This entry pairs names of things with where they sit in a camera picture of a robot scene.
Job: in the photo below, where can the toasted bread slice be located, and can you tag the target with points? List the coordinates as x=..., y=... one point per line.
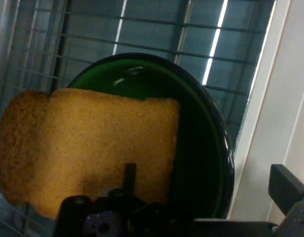
x=92, y=138

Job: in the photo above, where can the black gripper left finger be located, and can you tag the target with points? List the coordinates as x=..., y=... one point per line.
x=104, y=217

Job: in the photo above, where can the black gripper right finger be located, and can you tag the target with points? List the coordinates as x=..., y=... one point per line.
x=290, y=192

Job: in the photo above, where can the green bowl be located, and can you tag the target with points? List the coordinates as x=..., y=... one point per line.
x=203, y=148

